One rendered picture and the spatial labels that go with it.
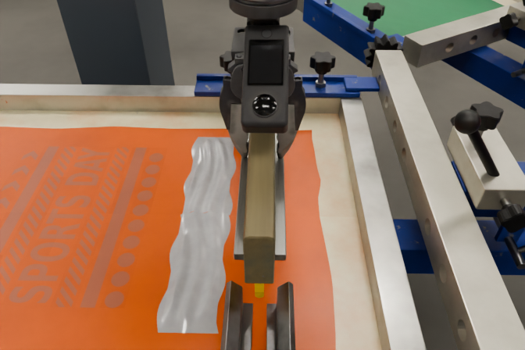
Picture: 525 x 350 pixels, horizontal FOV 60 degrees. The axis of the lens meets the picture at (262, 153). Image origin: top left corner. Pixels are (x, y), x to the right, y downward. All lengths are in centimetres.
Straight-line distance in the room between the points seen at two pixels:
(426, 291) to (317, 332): 128
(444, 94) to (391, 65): 198
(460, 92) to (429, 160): 224
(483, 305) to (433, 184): 17
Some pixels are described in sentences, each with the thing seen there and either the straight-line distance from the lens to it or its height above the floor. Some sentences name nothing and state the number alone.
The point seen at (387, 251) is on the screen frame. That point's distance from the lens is 60.
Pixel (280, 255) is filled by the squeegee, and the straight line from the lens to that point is 49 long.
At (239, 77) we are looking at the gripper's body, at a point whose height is 119.
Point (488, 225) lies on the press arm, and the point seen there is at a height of 92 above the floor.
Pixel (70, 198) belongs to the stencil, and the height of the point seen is 95.
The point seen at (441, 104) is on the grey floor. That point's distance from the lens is 275.
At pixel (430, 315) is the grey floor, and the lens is 177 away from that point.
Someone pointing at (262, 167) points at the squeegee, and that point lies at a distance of 49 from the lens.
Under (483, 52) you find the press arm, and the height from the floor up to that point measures 93.
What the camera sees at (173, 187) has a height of 95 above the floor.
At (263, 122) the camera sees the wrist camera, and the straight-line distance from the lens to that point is 44.
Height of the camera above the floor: 146
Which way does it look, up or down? 41 degrees down
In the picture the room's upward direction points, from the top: straight up
